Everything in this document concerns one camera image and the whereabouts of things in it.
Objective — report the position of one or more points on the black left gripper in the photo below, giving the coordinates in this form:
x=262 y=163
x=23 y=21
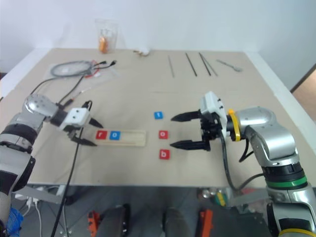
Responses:
x=74 y=133

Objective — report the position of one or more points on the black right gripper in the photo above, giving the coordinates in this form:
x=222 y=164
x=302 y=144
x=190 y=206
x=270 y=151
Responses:
x=209 y=128

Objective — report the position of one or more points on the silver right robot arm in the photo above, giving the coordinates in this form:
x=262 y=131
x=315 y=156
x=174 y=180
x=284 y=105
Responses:
x=271 y=138

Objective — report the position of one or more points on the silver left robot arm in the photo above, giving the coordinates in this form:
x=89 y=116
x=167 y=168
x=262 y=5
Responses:
x=14 y=138

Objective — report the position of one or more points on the red letter block r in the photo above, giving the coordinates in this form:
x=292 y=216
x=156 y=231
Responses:
x=101 y=135

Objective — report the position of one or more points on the blue letter block o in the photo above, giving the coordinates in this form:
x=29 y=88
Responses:
x=115 y=135

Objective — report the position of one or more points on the red letter block o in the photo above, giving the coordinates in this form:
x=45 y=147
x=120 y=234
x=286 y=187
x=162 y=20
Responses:
x=163 y=134

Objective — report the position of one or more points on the blue letter block t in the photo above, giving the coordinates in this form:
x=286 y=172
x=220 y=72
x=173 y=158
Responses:
x=158 y=115

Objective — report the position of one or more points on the red letter block b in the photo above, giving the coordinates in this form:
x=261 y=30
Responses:
x=164 y=154

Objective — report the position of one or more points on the wooden letter tray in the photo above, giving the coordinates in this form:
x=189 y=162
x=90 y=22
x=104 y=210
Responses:
x=133 y=138

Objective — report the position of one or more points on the thin dark rod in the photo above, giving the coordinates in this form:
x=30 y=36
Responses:
x=205 y=63
x=191 y=64
x=209 y=66

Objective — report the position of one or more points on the green yellow item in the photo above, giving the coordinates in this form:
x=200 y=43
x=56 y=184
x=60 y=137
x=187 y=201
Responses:
x=219 y=198

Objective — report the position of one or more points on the grey metal spoon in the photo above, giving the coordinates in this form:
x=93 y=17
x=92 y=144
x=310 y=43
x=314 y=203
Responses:
x=229 y=65

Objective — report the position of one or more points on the orange item in bag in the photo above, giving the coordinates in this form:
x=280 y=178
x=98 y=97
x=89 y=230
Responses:
x=103 y=44

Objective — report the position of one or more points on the orange clamp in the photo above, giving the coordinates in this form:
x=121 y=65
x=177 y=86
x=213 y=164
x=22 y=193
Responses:
x=207 y=222
x=93 y=222

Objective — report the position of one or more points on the small white object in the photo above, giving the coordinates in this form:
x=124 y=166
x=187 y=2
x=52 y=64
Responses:
x=143 y=51

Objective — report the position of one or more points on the clear plastic bag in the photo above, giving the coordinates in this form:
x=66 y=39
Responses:
x=111 y=29

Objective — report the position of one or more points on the blue crumpled item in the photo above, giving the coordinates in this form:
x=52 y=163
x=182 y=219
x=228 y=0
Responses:
x=14 y=221

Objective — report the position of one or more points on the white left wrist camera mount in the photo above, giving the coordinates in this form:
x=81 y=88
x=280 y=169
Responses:
x=76 y=116

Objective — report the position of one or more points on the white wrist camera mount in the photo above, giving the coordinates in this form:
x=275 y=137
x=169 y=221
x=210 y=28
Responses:
x=76 y=116
x=211 y=103

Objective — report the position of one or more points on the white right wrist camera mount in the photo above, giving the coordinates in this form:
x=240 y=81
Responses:
x=211 y=103

